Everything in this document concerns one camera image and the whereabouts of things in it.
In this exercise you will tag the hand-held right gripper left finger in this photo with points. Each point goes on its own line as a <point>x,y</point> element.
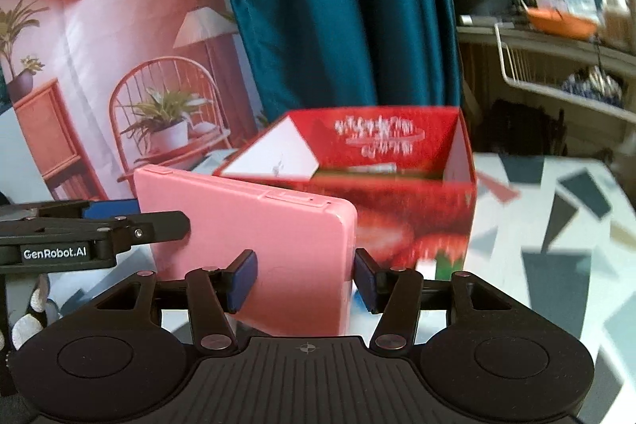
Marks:
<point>243,280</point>

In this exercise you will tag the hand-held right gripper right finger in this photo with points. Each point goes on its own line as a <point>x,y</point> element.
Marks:
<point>365,285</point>

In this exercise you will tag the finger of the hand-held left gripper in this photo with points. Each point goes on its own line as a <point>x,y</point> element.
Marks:
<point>114,208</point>
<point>159,226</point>

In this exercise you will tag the pink case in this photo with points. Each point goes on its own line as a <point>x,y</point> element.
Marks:
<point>278,245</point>

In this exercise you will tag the red strawberry print box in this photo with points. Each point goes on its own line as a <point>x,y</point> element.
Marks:
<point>412,210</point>

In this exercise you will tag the person's left hand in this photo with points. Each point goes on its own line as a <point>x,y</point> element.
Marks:
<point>32,312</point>

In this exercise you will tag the patterned tablecloth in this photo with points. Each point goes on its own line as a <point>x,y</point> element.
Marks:
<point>546,225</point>

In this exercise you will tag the dark bag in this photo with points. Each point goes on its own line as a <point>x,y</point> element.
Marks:
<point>526,126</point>

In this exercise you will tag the white wooden shelf unit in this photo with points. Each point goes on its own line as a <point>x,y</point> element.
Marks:
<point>477,37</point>

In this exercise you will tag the teal curtain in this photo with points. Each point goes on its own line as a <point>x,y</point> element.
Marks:
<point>323,6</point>

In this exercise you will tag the crumpled silver blue wrappers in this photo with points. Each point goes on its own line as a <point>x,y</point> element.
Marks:
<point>591,86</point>

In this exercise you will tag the orange bowl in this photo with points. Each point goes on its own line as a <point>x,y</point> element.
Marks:
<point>561,22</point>

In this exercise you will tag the pink room wall poster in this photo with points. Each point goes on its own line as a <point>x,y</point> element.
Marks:
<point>124,6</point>

